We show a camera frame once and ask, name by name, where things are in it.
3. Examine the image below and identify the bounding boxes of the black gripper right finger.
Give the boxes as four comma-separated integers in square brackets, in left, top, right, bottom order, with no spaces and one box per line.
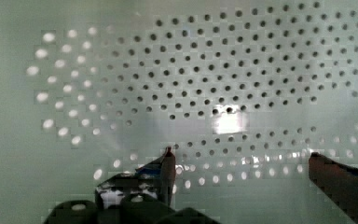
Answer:
[309,152,358,224]

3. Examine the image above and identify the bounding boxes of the green plastic strainer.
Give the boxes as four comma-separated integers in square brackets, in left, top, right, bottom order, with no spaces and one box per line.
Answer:
[0,0,358,224]

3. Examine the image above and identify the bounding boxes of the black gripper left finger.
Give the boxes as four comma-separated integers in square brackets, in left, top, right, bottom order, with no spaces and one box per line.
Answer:
[94,147,176,209]

